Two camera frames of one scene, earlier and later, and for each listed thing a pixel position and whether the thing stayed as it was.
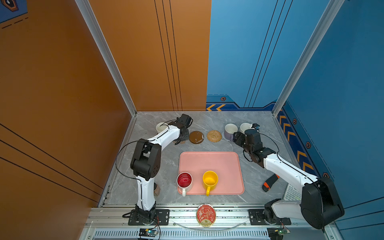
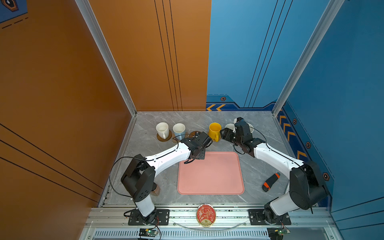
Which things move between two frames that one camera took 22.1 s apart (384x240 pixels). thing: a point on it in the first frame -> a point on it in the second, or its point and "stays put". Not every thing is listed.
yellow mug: [210, 179] -> [214, 131]
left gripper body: [186, 136] -> [202, 154]
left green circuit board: [148, 232] stays put
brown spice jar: [157, 190] stays put
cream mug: [161, 126] stays put
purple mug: [230, 128] stays put
